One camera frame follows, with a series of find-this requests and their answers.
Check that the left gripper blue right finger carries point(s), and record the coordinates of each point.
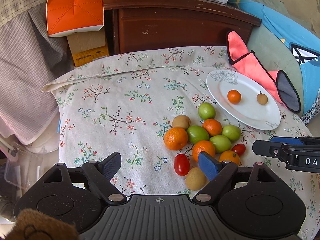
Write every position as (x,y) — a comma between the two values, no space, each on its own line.
(220,176)

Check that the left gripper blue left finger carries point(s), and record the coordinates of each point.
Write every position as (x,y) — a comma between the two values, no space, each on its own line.
(99,175)

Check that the brown longan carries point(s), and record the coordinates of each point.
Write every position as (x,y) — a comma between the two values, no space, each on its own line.
(181,121)
(262,99)
(195,179)

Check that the green jujube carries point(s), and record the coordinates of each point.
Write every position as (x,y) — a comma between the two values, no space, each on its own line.
(233,133)
(221,143)
(196,134)
(206,111)

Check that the cherry tomato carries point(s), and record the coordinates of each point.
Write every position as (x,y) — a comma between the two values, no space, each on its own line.
(181,165)
(239,149)

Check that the green jujube top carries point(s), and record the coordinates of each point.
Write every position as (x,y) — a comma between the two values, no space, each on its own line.
(206,111)

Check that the small tangerine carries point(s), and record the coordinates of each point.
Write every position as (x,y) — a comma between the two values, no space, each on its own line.
(234,96)

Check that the houndstooth sofa cushion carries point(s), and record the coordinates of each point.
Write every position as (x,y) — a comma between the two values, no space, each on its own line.
(310,114)

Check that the white floral plate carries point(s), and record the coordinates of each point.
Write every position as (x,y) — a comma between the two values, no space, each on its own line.
(248,110)

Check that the brown plush toy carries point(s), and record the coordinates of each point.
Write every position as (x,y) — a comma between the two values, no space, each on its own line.
(32,224)

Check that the blue green cushion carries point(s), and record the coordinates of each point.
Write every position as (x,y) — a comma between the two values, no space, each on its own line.
(302,43)

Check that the pink grey cloth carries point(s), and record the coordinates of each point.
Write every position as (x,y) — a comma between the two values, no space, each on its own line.
(276,82)

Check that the brown cardboard box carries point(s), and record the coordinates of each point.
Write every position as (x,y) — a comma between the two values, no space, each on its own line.
(87,47)

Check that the checkered fabric cover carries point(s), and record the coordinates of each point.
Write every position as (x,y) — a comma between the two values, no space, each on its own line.
(30,59)

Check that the dark wooden cabinet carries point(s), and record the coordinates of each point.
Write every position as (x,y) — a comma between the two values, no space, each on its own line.
(136,25)

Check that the orange paper bag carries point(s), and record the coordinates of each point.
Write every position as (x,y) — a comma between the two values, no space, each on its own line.
(65,17)

